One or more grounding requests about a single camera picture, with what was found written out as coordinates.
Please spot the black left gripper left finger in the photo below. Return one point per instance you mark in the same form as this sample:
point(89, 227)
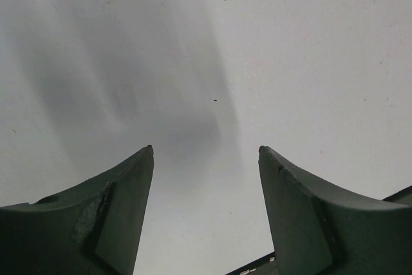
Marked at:
point(91, 228)

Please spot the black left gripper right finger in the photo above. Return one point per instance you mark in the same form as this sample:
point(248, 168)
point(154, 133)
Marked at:
point(318, 227)

